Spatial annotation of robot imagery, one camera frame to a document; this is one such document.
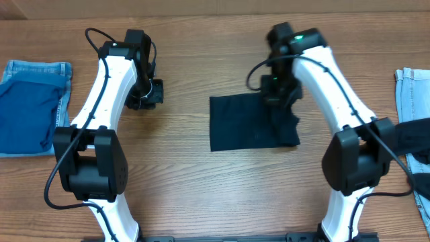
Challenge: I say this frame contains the dark navy t-shirt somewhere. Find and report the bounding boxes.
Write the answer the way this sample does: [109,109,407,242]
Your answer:
[210,93,300,152]

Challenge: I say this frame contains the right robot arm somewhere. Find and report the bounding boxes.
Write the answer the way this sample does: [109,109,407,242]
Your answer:
[260,22,395,241]

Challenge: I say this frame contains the dark navy garment pile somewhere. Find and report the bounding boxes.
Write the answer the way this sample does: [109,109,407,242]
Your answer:
[394,118,429,200]

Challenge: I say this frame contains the folded blue denim shorts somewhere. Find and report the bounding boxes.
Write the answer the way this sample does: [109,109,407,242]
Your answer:
[1,60,72,158]

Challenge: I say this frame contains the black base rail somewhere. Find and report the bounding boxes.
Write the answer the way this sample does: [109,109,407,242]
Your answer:
[138,233,328,242]

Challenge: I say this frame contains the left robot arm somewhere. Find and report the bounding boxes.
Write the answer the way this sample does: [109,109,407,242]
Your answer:
[44,29,164,241]

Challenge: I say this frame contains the light blue jeans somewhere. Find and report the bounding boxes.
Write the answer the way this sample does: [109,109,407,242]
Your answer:
[395,67,429,230]

